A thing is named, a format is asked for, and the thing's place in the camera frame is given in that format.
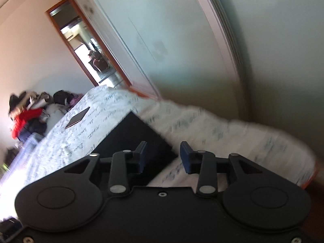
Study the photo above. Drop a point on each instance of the black pants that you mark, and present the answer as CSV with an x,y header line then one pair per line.
x,y
131,134

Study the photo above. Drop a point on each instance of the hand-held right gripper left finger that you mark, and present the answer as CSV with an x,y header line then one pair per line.
x,y
142,158

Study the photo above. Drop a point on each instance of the dark tablet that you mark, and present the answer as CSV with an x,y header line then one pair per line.
x,y
77,118

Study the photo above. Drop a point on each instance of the red garment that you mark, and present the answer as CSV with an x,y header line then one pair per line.
x,y
25,119

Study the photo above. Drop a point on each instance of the bed with printed white sheet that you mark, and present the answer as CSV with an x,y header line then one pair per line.
x,y
202,131

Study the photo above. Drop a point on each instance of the dark object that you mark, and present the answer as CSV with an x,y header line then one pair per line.
x,y
8,229

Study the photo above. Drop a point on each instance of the blue cloth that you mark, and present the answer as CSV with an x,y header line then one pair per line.
x,y
30,141

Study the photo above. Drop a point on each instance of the pale sliding wardrobe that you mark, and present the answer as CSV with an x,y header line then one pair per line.
x,y
182,43

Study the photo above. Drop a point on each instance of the pile of clothes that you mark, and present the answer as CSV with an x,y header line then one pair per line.
x,y
50,107

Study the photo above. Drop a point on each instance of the wooden door frame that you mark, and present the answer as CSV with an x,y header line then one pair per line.
x,y
76,55

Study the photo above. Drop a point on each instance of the black bag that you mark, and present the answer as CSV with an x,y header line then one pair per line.
x,y
62,97

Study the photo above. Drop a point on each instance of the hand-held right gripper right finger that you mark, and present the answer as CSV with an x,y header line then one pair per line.
x,y
185,160

